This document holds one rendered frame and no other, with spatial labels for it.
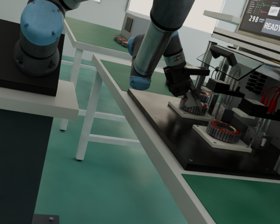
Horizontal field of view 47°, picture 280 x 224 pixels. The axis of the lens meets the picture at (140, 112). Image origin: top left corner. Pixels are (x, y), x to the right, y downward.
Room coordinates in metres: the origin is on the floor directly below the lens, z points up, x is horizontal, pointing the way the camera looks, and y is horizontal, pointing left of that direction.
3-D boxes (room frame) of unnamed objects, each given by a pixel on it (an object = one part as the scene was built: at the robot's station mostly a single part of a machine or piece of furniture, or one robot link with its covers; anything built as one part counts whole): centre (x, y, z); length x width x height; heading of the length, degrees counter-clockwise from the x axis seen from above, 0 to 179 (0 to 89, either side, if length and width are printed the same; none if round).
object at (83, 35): (3.43, 0.43, 0.37); 1.85 x 1.10 x 0.75; 21
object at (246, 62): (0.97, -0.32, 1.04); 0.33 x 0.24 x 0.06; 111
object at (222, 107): (1.31, -0.33, 0.80); 0.08 x 0.05 x 0.06; 21
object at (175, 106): (1.26, -0.20, 0.78); 0.15 x 0.15 x 0.01; 21
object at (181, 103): (1.26, -0.20, 0.80); 0.11 x 0.11 x 0.04
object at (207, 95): (1.64, -0.28, 0.77); 0.11 x 0.11 x 0.04
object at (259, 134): (1.09, -0.42, 0.80); 0.08 x 0.05 x 0.06; 21
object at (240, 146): (1.03, -0.29, 0.78); 0.15 x 0.15 x 0.01; 21
